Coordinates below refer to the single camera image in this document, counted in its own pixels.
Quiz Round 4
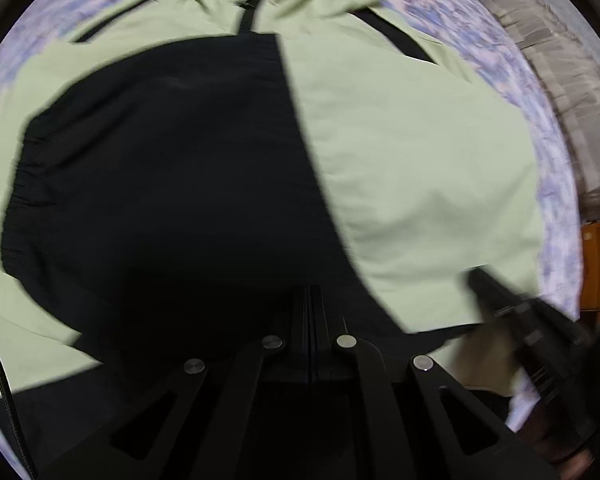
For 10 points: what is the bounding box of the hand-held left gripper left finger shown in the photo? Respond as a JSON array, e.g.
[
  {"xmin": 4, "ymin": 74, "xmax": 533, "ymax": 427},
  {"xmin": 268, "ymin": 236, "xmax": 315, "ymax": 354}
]
[{"xmin": 37, "ymin": 285, "xmax": 311, "ymax": 480}]

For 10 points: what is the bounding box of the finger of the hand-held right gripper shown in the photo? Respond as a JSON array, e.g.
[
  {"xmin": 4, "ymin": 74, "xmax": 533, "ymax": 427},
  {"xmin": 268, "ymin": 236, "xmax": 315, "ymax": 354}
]
[{"xmin": 467, "ymin": 267, "xmax": 589, "ymax": 357}]

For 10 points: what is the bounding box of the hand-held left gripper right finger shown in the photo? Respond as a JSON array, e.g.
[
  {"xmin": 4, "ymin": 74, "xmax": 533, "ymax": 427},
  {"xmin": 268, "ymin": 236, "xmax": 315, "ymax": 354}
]
[{"xmin": 310, "ymin": 285, "xmax": 561, "ymax": 480}]

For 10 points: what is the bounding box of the green and black hooded jacket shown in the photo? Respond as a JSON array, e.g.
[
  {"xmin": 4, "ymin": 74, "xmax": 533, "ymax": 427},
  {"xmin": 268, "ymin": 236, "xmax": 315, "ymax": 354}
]
[{"xmin": 0, "ymin": 0, "xmax": 547, "ymax": 413}]

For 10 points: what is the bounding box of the purple floral blanket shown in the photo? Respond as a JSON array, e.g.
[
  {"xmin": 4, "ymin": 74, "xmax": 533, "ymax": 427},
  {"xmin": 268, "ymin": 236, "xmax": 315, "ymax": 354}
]
[{"xmin": 0, "ymin": 0, "xmax": 583, "ymax": 476}]

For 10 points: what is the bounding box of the lace covered furniture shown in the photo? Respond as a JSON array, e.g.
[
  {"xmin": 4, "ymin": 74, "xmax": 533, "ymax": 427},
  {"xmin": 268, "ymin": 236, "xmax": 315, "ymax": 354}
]
[{"xmin": 455, "ymin": 0, "xmax": 600, "ymax": 202}]

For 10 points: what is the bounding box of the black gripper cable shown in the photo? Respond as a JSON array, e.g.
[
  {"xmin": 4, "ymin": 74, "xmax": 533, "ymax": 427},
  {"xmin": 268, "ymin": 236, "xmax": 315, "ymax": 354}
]
[{"xmin": 0, "ymin": 317, "xmax": 33, "ymax": 477}]

